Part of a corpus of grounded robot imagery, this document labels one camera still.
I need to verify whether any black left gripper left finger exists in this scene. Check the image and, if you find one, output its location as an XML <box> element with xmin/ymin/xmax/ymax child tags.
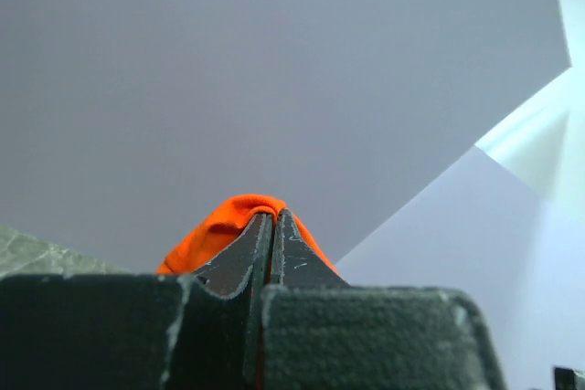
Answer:
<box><xmin>1</xmin><ymin>214</ymin><xmax>273</xmax><ymax>389</ymax></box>

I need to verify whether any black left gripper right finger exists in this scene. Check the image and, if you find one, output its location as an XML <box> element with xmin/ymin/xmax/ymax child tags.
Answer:
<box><xmin>261</xmin><ymin>210</ymin><xmax>505</xmax><ymax>389</ymax></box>

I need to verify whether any orange t shirt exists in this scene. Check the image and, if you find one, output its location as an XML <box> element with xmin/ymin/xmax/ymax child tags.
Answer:
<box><xmin>155</xmin><ymin>194</ymin><xmax>339</xmax><ymax>276</ymax></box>

